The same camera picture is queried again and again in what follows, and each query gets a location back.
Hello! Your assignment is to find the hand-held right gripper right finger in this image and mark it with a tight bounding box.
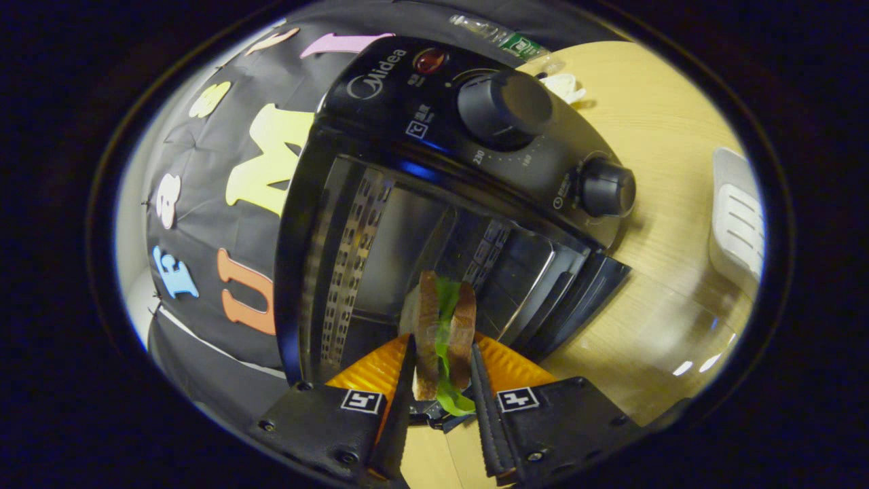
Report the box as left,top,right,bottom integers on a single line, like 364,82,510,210
470,333,642,486

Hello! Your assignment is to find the clear plastic water bottle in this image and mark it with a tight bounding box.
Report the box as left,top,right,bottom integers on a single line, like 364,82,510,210
449,14,566,74

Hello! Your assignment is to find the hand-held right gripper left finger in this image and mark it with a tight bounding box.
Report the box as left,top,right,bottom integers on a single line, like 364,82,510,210
250,333,417,484

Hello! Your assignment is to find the black electric oven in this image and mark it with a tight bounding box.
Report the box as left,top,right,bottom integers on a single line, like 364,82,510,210
275,35,639,388

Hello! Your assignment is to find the white divided plate with grains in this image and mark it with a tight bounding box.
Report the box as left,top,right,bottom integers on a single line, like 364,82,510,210
541,71,586,104

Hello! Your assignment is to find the white ribbed tray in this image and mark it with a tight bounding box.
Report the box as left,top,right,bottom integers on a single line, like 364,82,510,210
708,146,766,300

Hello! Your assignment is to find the sandwich with lettuce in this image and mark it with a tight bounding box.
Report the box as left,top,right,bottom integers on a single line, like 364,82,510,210
411,270,478,417

